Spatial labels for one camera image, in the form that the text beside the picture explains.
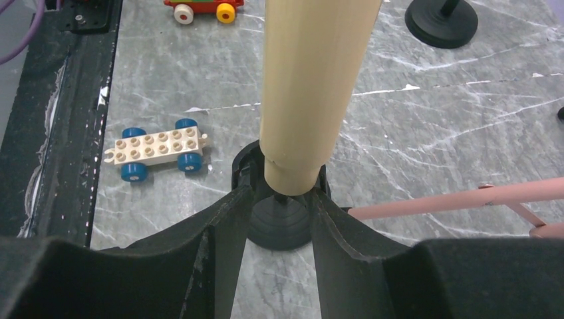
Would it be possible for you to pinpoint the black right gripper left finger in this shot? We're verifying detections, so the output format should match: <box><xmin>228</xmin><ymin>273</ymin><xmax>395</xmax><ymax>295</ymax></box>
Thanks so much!
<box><xmin>1</xmin><ymin>186</ymin><xmax>253</xmax><ymax>318</ymax></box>

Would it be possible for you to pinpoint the colourful toy brick car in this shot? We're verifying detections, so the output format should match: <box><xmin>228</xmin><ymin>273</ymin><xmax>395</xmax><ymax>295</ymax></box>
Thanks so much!
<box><xmin>163</xmin><ymin>0</ymin><xmax>245</xmax><ymax>25</ymax></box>

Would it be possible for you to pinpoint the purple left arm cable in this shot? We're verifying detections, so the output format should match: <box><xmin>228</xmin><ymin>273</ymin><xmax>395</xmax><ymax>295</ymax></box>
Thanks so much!
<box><xmin>0</xmin><ymin>0</ymin><xmax>47</xmax><ymax>67</ymax></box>

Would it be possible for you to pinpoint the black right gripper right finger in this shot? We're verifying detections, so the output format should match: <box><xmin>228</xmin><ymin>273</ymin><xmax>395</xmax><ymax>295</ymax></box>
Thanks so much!
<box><xmin>308</xmin><ymin>190</ymin><xmax>563</xmax><ymax>318</ymax></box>

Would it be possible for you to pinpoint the black round-base mic stand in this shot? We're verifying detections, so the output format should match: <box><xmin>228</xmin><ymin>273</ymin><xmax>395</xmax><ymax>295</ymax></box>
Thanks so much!
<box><xmin>404</xmin><ymin>0</ymin><xmax>478</xmax><ymax>49</ymax></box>

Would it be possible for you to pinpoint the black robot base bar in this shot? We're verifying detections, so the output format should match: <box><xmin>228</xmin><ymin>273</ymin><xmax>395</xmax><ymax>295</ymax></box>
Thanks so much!
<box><xmin>1</xmin><ymin>1</ymin><xmax>122</xmax><ymax>247</ymax></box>

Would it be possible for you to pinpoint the pink music stand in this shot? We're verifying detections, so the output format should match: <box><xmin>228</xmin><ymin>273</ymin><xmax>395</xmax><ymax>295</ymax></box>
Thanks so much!
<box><xmin>348</xmin><ymin>177</ymin><xmax>563</xmax><ymax>239</ymax></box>

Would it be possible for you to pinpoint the white blue toy brick car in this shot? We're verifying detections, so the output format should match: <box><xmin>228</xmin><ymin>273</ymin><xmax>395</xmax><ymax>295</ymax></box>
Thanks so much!
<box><xmin>104</xmin><ymin>118</ymin><xmax>211</xmax><ymax>183</ymax></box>

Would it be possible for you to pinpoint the yellow toy microphone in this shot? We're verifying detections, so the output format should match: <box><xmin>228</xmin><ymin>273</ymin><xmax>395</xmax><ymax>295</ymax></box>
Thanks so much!
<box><xmin>259</xmin><ymin>1</ymin><xmax>381</xmax><ymax>196</ymax></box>

